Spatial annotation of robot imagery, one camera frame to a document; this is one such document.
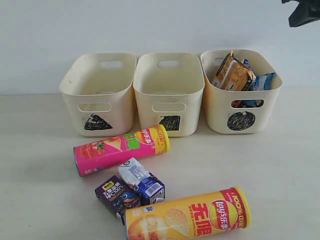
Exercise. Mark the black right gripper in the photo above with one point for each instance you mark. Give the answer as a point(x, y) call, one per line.
point(307, 11)

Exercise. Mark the blue instant noodle packet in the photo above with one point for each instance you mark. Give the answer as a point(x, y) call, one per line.
point(260, 83)

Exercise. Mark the orange instant noodle packet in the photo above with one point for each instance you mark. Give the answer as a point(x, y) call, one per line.
point(233, 75)

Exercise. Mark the yellow chips can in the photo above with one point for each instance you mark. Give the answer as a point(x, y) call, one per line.
point(190, 217)

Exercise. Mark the pink chips can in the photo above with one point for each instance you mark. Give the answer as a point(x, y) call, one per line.
point(114, 151)

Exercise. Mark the cream bin with circle mark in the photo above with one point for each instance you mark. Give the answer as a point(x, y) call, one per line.
point(217, 103)

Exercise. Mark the cream bin with square mark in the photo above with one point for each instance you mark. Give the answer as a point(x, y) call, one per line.
point(168, 90)

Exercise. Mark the cream bin with triangle mark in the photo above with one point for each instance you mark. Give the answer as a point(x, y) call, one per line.
point(98, 93)

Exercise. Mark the white blue milk carton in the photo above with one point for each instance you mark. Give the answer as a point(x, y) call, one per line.
point(146, 185)

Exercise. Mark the purple juice carton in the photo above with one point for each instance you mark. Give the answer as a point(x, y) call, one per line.
point(117, 197)

